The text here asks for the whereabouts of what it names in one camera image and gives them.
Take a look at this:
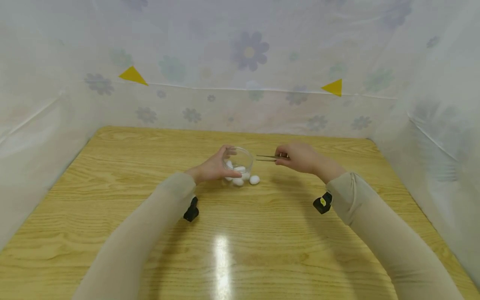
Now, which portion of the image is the person's left hand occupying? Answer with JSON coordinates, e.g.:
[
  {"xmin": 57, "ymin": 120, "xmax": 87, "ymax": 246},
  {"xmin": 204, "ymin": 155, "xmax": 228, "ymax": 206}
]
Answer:
[{"xmin": 185, "ymin": 145, "xmax": 243, "ymax": 185}]

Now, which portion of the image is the person's right hand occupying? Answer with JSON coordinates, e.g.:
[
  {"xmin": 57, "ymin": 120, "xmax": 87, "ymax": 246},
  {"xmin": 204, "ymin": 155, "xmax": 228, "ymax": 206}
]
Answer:
[{"xmin": 275, "ymin": 143, "xmax": 328, "ymax": 180}]

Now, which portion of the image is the clear plastic cup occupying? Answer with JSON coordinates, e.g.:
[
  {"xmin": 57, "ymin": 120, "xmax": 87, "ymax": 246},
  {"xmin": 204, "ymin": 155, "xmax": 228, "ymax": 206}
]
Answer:
[{"xmin": 223, "ymin": 147, "xmax": 255, "ymax": 184}]

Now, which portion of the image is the person's right forearm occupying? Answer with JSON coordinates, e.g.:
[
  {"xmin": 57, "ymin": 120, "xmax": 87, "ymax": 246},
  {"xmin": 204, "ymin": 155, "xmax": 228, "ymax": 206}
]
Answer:
[{"xmin": 314, "ymin": 162, "xmax": 465, "ymax": 300}]

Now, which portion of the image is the person's left forearm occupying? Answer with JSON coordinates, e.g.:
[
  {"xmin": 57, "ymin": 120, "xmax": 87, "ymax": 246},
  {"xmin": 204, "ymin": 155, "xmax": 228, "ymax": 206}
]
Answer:
[{"xmin": 71, "ymin": 171, "xmax": 197, "ymax": 300}]

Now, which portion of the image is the black wrist band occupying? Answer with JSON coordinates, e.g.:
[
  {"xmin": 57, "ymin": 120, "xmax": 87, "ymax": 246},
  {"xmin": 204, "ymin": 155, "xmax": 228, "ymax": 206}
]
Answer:
[
  {"xmin": 183, "ymin": 197, "xmax": 200, "ymax": 222},
  {"xmin": 313, "ymin": 191, "xmax": 333, "ymax": 215}
]

